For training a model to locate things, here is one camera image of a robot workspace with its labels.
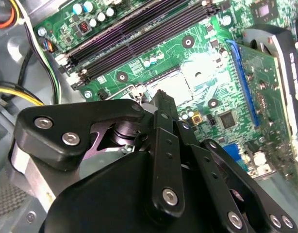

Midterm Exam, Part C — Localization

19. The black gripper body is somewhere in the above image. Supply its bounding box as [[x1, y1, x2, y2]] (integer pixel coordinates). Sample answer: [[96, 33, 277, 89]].
[[39, 120, 224, 233]]

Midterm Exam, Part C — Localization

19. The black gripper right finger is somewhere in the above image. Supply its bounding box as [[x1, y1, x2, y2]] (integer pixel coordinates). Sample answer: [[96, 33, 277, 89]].
[[174, 120, 298, 233]]

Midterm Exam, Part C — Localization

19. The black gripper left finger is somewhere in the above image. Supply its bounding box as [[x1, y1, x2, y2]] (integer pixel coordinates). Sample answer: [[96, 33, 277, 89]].
[[8, 89, 186, 219]]

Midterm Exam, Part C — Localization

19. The CPU with silver top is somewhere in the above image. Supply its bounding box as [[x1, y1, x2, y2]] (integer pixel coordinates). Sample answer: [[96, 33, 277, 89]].
[[149, 71, 192, 105]]

